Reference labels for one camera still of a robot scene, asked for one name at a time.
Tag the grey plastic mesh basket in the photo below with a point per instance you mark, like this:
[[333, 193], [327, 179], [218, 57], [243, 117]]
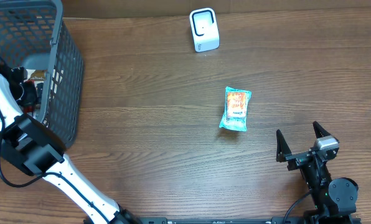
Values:
[[33, 35]]

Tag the beige snack pouch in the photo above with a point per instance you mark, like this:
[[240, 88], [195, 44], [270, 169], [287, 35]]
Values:
[[36, 75]]

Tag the teal orange snack packet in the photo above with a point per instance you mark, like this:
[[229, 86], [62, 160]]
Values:
[[234, 117]]

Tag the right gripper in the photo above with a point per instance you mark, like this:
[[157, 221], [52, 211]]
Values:
[[284, 154]]

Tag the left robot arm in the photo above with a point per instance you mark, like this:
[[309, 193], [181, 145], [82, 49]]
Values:
[[36, 151]]

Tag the white barcode scanner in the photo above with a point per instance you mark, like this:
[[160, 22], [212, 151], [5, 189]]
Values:
[[204, 29]]

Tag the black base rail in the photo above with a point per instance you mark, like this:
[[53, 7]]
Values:
[[273, 220]]

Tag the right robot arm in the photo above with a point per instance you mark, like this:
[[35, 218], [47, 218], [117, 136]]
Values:
[[334, 199]]

